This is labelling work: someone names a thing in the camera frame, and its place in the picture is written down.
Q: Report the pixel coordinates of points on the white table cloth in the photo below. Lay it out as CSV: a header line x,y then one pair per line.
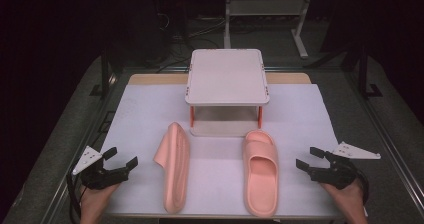
x,y
216,170

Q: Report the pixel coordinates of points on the person's left hand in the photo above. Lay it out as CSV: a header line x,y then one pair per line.
x,y
95,204

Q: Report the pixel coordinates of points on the white shoe rack orange posts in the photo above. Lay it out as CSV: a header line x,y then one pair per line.
x,y
226,77

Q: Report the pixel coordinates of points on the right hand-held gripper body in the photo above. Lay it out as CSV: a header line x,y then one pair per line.
x,y
340,175

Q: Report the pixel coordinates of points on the white metal stand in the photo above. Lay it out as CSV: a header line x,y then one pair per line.
x,y
266,7

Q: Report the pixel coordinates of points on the black metal stand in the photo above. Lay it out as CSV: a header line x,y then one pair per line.
x,y
363,74
105,74

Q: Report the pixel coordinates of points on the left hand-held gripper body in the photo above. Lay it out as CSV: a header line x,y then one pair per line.
x,y
100,179

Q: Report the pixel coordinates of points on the grey metal rail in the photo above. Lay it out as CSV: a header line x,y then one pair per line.
x,y
390,144
71,170

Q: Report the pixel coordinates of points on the person's right hand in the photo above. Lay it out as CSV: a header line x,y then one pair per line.
x,y
350,204

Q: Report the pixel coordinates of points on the pink slipper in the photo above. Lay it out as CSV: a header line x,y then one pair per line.
x,y
176,170
260,202

